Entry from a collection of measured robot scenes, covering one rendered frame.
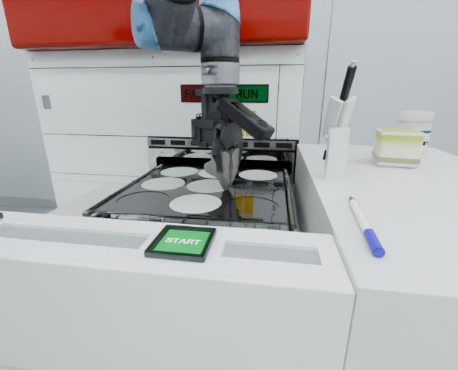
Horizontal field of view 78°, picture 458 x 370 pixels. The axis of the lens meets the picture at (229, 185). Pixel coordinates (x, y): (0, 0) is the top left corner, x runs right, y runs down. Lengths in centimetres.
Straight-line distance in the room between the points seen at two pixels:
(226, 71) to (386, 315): 45
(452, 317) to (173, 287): 21
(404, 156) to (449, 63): 199
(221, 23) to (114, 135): 54
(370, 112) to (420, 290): 219
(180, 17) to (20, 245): 38
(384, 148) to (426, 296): 40
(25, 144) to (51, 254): 299
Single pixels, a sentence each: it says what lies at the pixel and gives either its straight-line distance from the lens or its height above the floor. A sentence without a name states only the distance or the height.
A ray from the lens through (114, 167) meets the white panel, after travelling 98.
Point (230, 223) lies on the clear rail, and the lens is 46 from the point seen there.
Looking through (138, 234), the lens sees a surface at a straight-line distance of 32.
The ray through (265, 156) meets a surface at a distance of 82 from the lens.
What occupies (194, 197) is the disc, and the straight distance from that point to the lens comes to 57.
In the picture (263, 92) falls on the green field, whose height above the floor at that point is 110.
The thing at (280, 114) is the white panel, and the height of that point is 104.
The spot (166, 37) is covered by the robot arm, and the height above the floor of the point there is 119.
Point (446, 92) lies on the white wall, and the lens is 259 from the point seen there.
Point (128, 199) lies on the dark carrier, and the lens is 60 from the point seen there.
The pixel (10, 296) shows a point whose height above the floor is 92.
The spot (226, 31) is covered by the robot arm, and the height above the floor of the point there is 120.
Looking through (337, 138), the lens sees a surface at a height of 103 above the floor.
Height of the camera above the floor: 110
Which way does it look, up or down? 18 degrees down
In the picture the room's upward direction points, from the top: straight up
